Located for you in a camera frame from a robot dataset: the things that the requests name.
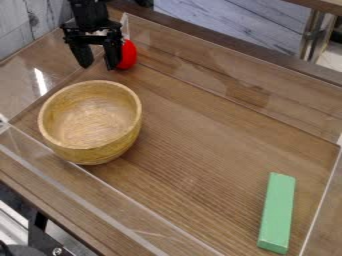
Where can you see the wooden bowl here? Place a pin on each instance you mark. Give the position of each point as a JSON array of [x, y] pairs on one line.
[[90, 121]]

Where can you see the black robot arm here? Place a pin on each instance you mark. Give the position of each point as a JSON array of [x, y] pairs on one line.
[[90, 13]]

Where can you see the clear acrylic corner bracket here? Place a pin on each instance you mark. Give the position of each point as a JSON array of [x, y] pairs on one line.
[[125, 28]]

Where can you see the clear acrylic tray wall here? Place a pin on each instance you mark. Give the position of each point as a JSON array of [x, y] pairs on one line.
[[133, 207]]

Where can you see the green rectangular block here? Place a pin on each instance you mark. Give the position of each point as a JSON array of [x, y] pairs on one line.
[[277, 215]]

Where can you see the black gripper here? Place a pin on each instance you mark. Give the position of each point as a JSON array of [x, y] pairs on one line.
[[106, 34]]

